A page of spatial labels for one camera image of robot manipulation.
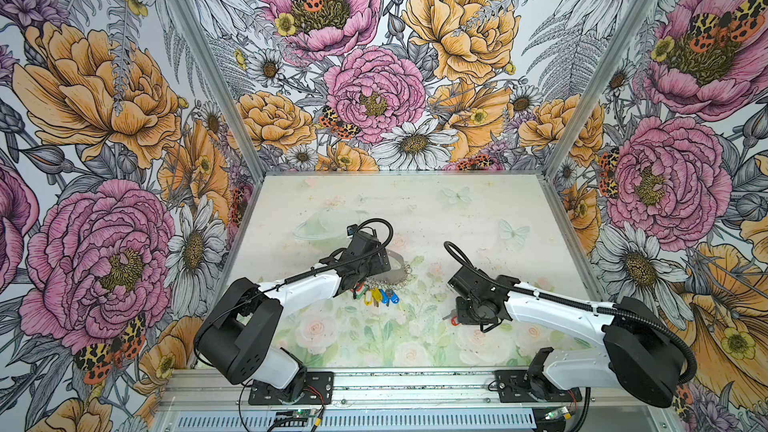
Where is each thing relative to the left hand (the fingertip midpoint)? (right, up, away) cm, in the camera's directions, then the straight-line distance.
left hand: (372, 268), depth 91 cm
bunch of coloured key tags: (+1, -8, -1) cm, 8 cm away
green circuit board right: (+45, -30, -19) cm, 58 cm away
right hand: (+27, -14, -7) cm, 31 cm away
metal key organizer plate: (+7, -3, +4) cm, 8 cm away
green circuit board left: (-16, -30, -20) cm, 39 cm away
